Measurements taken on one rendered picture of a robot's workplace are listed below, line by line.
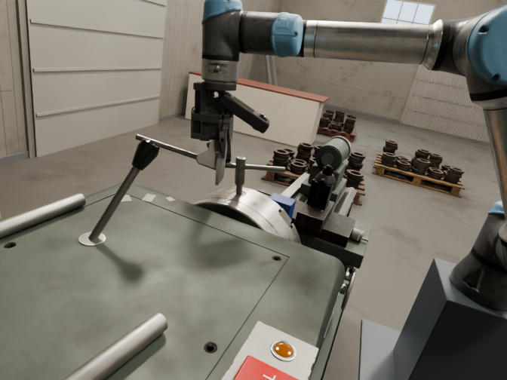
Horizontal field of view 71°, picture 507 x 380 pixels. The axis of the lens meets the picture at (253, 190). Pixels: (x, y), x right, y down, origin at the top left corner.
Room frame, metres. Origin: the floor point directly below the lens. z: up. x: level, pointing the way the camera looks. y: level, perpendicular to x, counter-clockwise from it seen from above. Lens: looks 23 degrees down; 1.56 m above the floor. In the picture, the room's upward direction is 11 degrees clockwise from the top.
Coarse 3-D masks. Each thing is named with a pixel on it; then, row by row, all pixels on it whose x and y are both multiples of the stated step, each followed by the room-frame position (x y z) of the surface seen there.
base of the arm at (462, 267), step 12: (468, 264) 0.76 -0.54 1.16; (480, 264) 0.73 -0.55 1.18; (492, 264) 0.71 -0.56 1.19; (456, 276) 0.76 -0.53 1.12; (468, 276) 0.73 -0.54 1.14; (480, 276) 0.72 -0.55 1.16; (492, 276) 0.71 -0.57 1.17; (504, 276) 0.70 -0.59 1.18; (456, 288) 0.74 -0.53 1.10; (468, 288) 0.72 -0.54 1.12; (480, 288) 0.70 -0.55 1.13; (492, 288) 0.70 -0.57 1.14; (504, 288) 0.69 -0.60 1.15; (480, 300) 0.69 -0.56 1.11; (492, 300) 0.68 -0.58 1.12; (504, 300) 0.68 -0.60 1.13
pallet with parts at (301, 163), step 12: (300, 144) 4.66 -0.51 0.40; (276, 156) 4.20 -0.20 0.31; (288, 156) 4.23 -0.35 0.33; (300, 156) 4.62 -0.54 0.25; (312, 156) 4.41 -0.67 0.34; (360, 156) 4.49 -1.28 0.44; (288, 168) 4.30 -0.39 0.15; (300, 168) 4.13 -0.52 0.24; (348, 168) 4.52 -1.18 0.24; (360, 168) 4.51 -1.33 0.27; (276, 180) 4.14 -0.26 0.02; (348, 180) 4.02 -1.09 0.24; (360, 180) 4.00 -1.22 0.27; (360, 192) 3.91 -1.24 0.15; (360, 204) 3.89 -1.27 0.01
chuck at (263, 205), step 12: (216, 192) 0.76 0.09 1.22; (228, 192) 0.75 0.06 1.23; (252, 192) 0.76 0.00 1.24; (252, 204) 0.70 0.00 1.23; (264, 204) 0.72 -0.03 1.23; (276, 204) 0.75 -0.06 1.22; (264, 216) 0.68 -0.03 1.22; (276, 216) 0.71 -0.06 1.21; (276, 228) 0.67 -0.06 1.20; (288, 228) 0.71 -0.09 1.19
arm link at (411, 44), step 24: (312, 24) 0.83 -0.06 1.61; (336, 24) 0.82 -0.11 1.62; (360, 24) 0.81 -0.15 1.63; (384, 24) 0.81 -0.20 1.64; (408, 24) 0.81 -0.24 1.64; (456, 24) 0.77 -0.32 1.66; (312, 48) 0.82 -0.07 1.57; (336, 48) 0.81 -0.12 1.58; (360, 48) 0.80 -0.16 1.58; (384, 48) 0.79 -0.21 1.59; (408, 48) 0.78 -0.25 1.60; (432, 48) 0.77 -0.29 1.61; (456, 72) 0.76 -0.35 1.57
